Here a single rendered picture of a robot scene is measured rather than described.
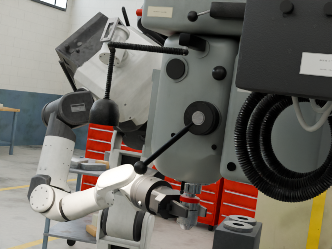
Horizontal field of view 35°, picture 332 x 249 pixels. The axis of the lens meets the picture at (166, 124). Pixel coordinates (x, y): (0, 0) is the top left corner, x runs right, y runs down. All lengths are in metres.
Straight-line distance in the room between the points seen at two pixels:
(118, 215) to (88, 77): 0.57
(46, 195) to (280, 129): 0.72
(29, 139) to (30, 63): 1.68
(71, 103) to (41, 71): 10.70
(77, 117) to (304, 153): 0.77
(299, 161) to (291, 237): 1.96
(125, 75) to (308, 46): 0.91
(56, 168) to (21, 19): 10.26
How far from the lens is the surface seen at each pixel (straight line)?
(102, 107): 1.23
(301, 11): 0.77
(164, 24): 1.13
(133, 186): 1.33
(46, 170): 1.53
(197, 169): 1.12
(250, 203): 5.92
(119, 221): 1.94
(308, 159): 1.01
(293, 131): 1.01
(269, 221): 2.97
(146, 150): 1.24
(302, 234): 2.94
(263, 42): 0.78
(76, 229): 4.47
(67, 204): 1.46
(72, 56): 1.68
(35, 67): 12.11
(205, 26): 1.09
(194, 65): 1.11
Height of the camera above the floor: 1.49
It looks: 3 degrees down
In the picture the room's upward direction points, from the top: 8 degrees clockwise
